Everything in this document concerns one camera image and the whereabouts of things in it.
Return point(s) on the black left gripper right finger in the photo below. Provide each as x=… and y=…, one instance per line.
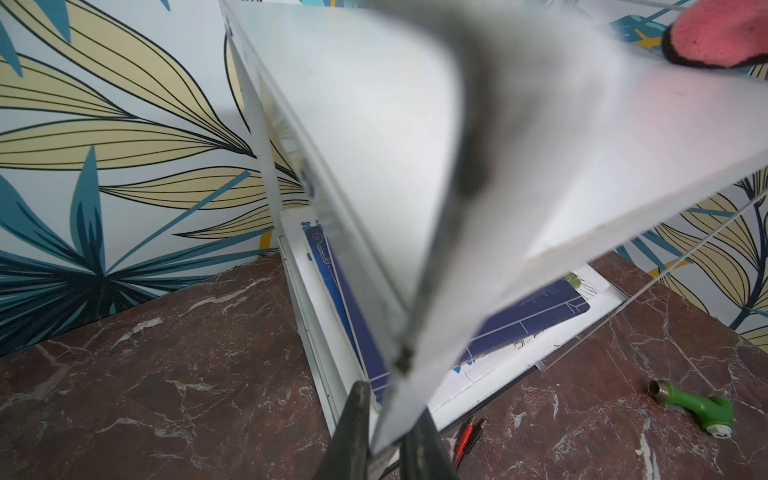
x=421, y=453

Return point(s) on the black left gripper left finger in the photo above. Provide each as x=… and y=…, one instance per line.
x=347, y=453

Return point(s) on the white two-tier bookshelf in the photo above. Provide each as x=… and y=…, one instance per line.
x=461, y=155

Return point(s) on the pink fluffy cloth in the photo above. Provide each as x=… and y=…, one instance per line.
x=725, y=34

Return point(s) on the red black test leads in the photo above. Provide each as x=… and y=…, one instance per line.
x=468, y=439

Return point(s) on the dark blue book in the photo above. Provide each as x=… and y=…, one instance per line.
x=547, y=307

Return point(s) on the white book with Chinese title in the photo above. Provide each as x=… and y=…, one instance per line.
x=335, y=366

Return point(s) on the green plastic nozzle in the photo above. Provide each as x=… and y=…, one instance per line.
x=714, y=414

